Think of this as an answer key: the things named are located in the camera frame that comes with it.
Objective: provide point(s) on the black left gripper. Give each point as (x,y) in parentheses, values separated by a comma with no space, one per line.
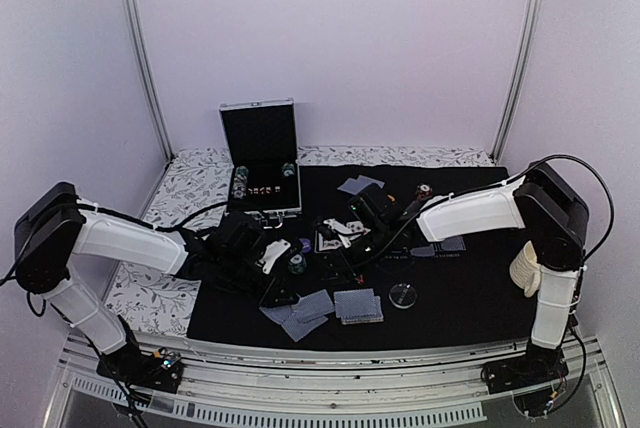
(274,293)

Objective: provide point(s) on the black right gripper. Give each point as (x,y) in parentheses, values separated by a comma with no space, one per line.
(341,265)

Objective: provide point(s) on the face-up king card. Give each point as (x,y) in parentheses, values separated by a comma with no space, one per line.
(327,240)

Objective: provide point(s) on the green poker chip pile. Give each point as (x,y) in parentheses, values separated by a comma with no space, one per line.
(297,264)

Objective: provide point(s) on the blue patterned card deck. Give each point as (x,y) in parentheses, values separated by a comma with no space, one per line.
(360,306)

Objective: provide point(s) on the purple small blind button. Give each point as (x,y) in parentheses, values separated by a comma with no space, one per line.
(306,245)

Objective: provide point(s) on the clear dealer button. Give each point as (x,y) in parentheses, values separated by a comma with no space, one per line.
(403,296)

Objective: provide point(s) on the long poker chip stack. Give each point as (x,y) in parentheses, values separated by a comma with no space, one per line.
(239,186)

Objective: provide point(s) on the short poker chip stack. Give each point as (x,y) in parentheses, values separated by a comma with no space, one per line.
(288,170)

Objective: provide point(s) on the orange black poker chips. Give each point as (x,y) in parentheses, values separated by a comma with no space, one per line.
(423,191)

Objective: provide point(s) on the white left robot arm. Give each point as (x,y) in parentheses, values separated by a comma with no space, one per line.
(61,225)

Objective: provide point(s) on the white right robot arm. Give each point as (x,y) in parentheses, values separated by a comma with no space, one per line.
(450,299)

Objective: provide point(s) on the black poker mat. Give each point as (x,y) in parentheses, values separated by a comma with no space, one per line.
(235,318)

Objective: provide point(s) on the red dice row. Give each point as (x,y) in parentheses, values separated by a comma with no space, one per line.
(261,191)

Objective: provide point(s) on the aluminium poker chip case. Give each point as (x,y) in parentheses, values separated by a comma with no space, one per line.
(261,135)

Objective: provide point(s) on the floral white tablecloth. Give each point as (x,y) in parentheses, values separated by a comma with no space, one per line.
(162,305)

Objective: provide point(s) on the cream ribbed mug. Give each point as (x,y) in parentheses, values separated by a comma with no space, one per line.
(525,271)

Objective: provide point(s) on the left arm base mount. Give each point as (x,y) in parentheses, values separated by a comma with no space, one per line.
(160,370)

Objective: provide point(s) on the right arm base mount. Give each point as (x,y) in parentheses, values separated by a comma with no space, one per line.
(536,365)

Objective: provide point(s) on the right aluminium frame post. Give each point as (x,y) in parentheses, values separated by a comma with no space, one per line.
(531,16)

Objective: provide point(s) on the aluminium frame post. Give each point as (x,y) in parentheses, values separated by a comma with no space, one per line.
(531,16)
(134,24)

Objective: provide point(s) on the left aluminium frame post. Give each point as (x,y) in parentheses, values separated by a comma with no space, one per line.
(134,24)

